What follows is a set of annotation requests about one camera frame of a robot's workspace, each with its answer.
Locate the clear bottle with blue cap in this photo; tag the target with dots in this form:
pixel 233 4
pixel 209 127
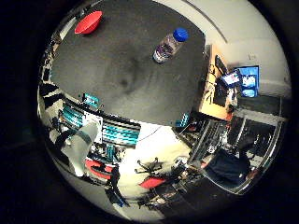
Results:
pixel 168 46

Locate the cluttered parts shelf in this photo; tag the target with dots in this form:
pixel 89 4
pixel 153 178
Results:
pixel 105 151

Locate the red office chair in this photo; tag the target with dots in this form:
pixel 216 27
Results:
pixel 152 182
pixel 97 169

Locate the black star chair base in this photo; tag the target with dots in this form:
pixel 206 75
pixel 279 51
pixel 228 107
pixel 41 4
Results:
pixel 149 165

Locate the small teal box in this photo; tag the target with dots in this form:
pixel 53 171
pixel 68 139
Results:
pixel 184 119

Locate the red plastic bowl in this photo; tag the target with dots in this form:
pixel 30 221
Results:
pixel 88 22

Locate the person in dark clothes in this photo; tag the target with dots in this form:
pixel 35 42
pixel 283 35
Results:
pixel 229 168

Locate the small lit tablet screen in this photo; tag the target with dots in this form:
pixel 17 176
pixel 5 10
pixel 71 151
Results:
pixel 231 78

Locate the computer monitor with blue screen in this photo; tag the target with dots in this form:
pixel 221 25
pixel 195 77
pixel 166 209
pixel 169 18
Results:
pixel 250 81

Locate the metal frame shelf rack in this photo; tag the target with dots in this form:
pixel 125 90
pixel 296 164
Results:
pixel 215 137

